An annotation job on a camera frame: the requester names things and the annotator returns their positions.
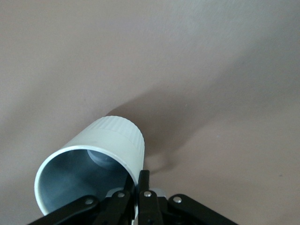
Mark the small white cup with handle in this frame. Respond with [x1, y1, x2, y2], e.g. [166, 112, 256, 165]
[34, 115, 145, 221]

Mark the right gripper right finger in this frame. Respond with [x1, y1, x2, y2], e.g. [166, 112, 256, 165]
[138, 170, 239, 225]

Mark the brown table mat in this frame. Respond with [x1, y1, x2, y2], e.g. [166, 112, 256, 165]
[0, 0, 300, 225]

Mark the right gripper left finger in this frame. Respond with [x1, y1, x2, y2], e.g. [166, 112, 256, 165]
[28, 173, 135, 225]

